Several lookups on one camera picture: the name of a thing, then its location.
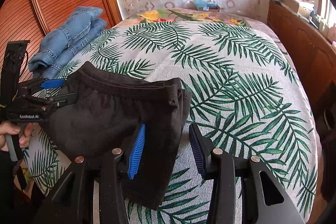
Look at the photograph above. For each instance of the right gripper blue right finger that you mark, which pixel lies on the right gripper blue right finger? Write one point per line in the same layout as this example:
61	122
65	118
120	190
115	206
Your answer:
202	148

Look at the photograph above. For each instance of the folded blue jeans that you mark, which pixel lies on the folded blue jeans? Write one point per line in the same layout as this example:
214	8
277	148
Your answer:
63	43

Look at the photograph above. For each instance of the wooden side cabinet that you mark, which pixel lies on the wooden side cabinet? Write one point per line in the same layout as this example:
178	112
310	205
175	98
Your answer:
311	53

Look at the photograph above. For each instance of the cardboard box on cabinet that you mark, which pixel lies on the cardboard box on cabinet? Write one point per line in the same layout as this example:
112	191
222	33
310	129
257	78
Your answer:
300	7

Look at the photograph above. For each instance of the black pants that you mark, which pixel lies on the black pants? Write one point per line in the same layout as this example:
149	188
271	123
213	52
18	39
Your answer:
108	108

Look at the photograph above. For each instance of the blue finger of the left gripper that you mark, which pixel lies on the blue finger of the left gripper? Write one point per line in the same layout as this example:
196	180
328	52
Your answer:
64	99
40	83

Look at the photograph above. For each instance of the floral blanket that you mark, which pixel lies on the floral blanket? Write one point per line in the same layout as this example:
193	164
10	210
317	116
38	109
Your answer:
178	15

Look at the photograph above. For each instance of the palm leaf bedspread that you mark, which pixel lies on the palm leaf bedspread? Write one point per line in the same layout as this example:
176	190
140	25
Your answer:
245	97

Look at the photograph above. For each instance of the person's left hand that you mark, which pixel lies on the person's left hand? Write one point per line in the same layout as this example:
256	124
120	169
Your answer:
7	128

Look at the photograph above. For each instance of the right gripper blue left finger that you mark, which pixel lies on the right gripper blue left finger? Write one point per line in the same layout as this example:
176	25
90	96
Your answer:
134	156

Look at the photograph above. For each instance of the blue tissue box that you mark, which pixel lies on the blue tissue box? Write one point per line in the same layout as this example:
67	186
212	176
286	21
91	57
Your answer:
202	5

